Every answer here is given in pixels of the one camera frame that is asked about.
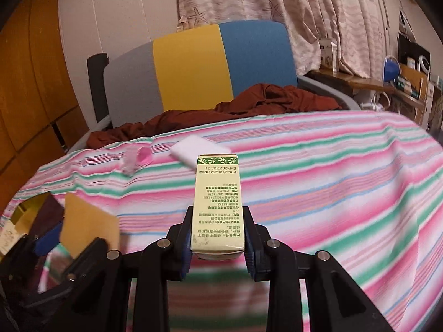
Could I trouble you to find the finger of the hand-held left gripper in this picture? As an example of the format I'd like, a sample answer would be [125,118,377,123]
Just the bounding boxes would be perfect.
[65,237,110,283]
[10,223,63,264]

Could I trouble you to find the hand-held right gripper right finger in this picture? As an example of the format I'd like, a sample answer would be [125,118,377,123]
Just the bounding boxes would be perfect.
[244,206,385,332]

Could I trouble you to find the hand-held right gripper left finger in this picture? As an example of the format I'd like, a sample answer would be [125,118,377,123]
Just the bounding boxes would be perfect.
[66,205,195,332]

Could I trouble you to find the gold mirrored tray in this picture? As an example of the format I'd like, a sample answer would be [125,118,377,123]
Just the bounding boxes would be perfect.
[0,191,75,294]

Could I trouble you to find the brown cardboard box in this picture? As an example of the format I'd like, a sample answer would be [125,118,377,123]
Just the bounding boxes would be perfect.
[59,193,120,261]

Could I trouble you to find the cream box with leaf band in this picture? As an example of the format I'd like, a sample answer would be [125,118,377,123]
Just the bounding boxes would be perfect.
[190,154,247,261]

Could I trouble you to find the striped pink green tablecloth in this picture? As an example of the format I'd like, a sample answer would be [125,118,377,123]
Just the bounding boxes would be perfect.
[0,108,439,332]

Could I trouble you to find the wooden wardrobe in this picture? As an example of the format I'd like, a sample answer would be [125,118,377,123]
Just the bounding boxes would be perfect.
[0,0,91,212]

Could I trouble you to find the rust brown cloth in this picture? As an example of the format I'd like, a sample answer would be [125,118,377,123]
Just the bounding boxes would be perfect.
[86,82,344,149]

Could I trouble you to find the black foam cylinder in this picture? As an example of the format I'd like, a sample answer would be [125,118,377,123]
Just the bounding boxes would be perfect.
[87,53,114,129]

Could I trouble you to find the grey yellow blue chair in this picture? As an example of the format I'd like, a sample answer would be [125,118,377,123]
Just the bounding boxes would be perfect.
[67,20,363,153]

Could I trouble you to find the wooden side table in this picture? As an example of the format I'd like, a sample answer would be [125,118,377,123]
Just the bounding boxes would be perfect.
[306,69,427,112]

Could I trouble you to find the white carton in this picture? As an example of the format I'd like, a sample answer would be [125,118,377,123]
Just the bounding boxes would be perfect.
[318,38,339,74]

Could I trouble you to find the blue round object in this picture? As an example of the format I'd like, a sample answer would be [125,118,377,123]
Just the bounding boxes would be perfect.
[383,57,402,84]

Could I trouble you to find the open cardboard box with items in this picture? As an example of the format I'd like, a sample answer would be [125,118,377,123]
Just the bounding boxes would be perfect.
[397,64,430,102]

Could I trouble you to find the patterned beige curtain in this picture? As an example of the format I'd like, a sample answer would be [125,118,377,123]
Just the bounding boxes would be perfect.
[176,0,399,77]

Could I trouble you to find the black board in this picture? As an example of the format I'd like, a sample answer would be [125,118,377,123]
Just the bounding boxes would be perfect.
[397,35,432,74]

